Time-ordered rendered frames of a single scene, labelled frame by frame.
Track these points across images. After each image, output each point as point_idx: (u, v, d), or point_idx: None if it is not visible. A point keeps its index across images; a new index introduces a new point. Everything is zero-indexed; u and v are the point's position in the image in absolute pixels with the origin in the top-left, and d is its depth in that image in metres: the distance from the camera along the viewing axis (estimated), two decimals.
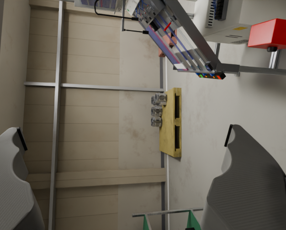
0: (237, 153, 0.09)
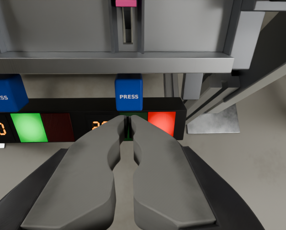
0: (143, 140, 0.10)
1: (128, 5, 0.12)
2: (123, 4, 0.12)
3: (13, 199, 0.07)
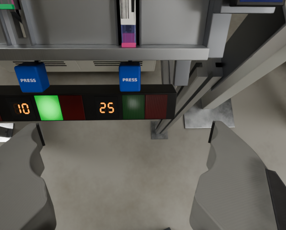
0: (221, 148, 0.09)
1: (130, 46, 0.18)
2: (126, 46, 0.18)
3: None
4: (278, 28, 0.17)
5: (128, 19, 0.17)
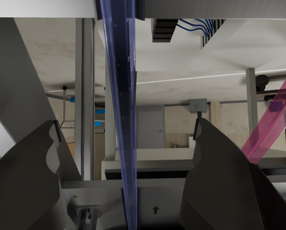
0: (206, 145, 0.09)
1: None
2: None
3: None
4: None
5: None
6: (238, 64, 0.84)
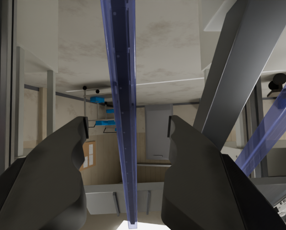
0: (180, 141, 0.10)
1: None
2: None
3: None
4: None
5: None
6: None
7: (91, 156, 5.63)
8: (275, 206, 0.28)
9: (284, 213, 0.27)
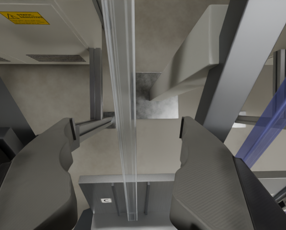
0: (192, 143, 0.10)
1: None
2: None
3: None
4: None
5: None
6: None
7: None
8: None
9: None
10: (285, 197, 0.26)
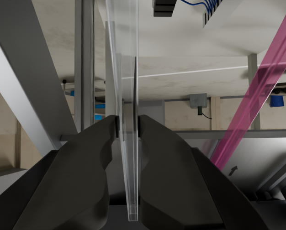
0: (151, 140, 0.10)
1: None
2: None
3: (4, 202, 0.06)
4: None
5: None
6: (240, 49, 0.83)
7: None
8: None
9: None
10: None
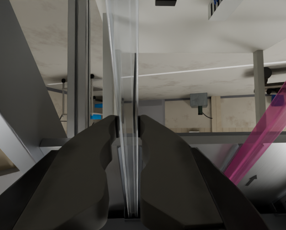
0: (151, 140, 0.10)
1: None
2: None
3: (4, 203, 0.06)
4: None
5: None
6: (246, 44, 0.78)
7: None
8: None
9: None
10: None
